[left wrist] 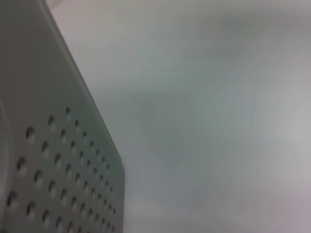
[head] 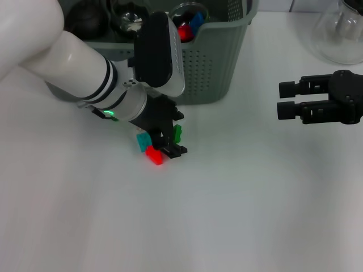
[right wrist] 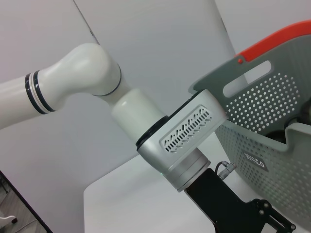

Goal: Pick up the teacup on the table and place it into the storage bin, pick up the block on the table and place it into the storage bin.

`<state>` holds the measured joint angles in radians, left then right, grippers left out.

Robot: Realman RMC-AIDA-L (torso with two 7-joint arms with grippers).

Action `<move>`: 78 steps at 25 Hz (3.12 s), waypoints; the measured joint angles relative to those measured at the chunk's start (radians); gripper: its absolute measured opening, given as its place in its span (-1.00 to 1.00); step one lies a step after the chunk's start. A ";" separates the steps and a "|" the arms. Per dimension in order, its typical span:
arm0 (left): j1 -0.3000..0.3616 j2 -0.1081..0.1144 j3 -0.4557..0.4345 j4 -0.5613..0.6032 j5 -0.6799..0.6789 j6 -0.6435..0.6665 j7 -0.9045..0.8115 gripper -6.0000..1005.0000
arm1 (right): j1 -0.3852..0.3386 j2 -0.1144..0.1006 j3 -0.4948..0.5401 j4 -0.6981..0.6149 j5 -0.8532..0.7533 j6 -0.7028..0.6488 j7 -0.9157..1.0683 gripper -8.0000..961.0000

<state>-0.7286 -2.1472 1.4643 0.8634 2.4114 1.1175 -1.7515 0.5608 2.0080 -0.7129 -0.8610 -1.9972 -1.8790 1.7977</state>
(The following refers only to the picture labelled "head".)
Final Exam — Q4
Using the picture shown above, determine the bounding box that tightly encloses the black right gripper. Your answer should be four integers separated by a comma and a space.
276, 69, 363, 125

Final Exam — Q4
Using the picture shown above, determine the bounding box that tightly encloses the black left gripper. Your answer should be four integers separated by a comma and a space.
129, 95, 188, 159

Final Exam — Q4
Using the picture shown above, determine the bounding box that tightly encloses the red sloped toy block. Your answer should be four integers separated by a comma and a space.
145, 146, 166, 165

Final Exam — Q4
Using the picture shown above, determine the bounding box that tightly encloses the small red toy block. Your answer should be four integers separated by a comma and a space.
177, 24, 195, 43

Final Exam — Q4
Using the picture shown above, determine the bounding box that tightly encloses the blue square toy brick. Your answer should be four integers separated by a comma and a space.
189, 11, 205, 31

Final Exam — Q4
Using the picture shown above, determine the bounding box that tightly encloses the green sloped toy block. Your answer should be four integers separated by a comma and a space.
172, 124, 183, 144

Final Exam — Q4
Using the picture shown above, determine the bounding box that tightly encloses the grey-green perforated storage bin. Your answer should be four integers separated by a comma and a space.
45, 0, 259, 106

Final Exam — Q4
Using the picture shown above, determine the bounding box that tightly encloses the teal toy brick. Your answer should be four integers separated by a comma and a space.
136, 132, 153, 153

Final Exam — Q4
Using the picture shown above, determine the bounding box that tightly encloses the clear glass carafe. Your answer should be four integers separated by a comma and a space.
311, 0, 363, 65

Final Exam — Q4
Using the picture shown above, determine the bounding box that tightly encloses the black carafe lid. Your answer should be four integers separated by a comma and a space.
342, 0, 363, 15

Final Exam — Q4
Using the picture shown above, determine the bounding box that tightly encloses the black round teapot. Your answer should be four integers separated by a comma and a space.
64, 2, 110, 40

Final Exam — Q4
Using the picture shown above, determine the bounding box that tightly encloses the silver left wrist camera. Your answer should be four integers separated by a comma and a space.
133, 11, 187, 97

